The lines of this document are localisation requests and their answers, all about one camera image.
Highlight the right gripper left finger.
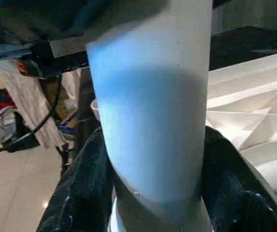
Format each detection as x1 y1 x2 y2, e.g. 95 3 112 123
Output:
36 125 116 232

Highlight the white plastic table top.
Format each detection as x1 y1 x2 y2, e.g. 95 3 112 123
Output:
90 50 277 232

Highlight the black left camera cable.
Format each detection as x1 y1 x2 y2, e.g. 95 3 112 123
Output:
0 72 63 155

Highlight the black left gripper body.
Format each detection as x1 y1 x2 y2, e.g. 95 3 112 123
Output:
0 29 89 79

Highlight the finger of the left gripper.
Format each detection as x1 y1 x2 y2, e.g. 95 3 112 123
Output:
63 0 168 32

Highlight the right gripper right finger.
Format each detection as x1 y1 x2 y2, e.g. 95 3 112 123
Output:
200 125 277 232

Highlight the beige cloth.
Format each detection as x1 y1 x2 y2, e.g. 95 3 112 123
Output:
0 65 65 150

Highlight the white plastic table leg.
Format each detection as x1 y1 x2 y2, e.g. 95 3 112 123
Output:
85 0 214 232

